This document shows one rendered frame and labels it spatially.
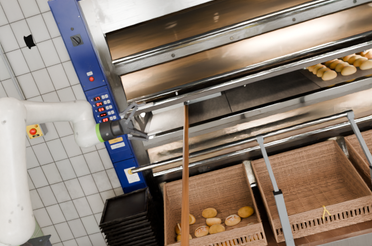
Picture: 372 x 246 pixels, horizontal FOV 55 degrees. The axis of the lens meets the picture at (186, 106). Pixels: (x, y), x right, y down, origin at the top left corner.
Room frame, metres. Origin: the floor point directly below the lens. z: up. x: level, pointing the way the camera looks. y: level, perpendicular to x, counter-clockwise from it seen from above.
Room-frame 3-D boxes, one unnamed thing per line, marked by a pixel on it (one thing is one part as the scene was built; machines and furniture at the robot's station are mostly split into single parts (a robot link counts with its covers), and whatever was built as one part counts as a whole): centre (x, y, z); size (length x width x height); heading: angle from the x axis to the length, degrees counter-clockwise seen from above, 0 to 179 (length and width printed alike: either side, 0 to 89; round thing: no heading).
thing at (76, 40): (2.12, 0.49, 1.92); 0.06 x 0.04 x 0.11; 85
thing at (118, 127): (1.61, 0.31, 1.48); 0.09 x 0.07 x 0.08; 84
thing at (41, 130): (2.18, 0.94, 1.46); 0.10 x 0.07 x 0.10; 85
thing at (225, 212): (1.87, 0.05, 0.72); 0.56 x 0.49 x 0.28; 84
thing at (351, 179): (1.81, -0.55, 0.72); 0.56 x 0.49 x 0.28; 85
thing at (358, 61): (2.47, -1.18, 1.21); 0.61 x 0.48 x 0.06; 175
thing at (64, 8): (3.10, 0.40, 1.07); 1.93 x 0.16 x 2.15; 175
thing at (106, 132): (1.62, 0.38, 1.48); 0.12 x 0.06 x 0.09; 174
